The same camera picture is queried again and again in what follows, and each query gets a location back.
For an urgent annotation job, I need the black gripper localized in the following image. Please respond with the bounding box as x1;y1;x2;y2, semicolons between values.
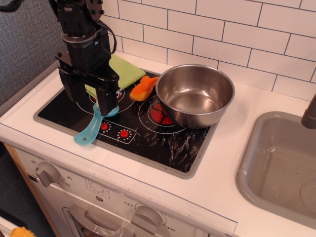
56;27;119;116

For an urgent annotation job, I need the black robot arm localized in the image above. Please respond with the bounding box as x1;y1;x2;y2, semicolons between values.
49;0;119;116

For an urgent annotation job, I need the green towel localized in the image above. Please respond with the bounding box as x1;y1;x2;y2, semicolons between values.
84;54;146;96

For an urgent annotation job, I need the blue plastic brush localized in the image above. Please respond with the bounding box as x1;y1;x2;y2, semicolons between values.
74;102;119;146

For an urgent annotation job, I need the red left stove button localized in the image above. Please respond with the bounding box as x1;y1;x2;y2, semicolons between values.
100;123;109;131

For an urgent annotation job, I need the red stove button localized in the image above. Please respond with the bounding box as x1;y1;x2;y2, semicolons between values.
119;130;129;139
100;123;109;131

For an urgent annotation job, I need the orange plastic toy piece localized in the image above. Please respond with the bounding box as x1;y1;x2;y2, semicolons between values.
129;76;158;102

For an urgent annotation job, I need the red right stove button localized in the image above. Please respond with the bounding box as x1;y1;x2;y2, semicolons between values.
119;130;129;139

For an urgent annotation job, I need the black toy stovetop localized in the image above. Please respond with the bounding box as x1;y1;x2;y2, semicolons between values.
34;87;216;179

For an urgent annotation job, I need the grey left oven knob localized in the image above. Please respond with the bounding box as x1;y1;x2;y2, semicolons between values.
36;162;61;187

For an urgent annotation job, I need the grey oven knob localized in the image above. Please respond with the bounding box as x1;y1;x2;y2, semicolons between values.
36;162;61;187
131;206;162;235

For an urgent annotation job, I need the stainless steel bowl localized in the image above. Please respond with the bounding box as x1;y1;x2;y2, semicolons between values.
156;64;235;129

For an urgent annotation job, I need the grey right oven knob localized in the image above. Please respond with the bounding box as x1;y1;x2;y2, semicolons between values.
131;206;162;235

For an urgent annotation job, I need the orange object on floor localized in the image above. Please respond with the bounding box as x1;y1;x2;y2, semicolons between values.
10;227;35;237

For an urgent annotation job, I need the grey sink basin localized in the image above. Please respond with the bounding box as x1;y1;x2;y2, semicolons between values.
236;111;316;229

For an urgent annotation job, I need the grey faucet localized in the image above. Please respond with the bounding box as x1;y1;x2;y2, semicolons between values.
301;95;316;129

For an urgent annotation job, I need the black cable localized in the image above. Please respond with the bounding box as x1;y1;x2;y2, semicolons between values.
98;20;117;60

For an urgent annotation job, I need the oven door handle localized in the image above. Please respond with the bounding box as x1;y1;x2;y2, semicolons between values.
85;211;123;231

